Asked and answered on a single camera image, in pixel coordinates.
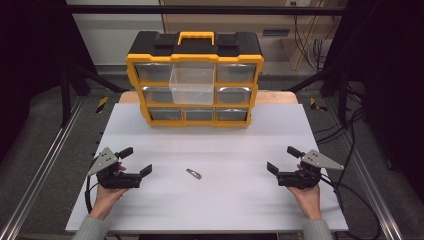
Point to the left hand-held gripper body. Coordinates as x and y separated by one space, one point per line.
113 180

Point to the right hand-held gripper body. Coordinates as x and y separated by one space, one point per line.
300 180

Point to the small metal clip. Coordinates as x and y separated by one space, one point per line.
194 173

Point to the clear plastic storage drawer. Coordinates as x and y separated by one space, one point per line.
192 88

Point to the yellow black organizer cabinet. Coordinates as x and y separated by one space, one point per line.
156 43

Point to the person's left hand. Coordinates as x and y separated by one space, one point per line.
105 200

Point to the person's right hand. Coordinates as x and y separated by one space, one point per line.
310 201

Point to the black yellow hazard tape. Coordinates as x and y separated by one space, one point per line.
316 105
101 104

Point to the grid of clear plastic drawers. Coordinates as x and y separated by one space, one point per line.
236 72

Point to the dark curtain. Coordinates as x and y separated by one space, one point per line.
390 66
30 50

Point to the aluminium floor rail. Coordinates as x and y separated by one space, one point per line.
370 180
40 166

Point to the black metal frame stand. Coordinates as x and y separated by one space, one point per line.
342 96
66 96

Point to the black horizontal frame bar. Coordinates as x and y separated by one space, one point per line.
200 10

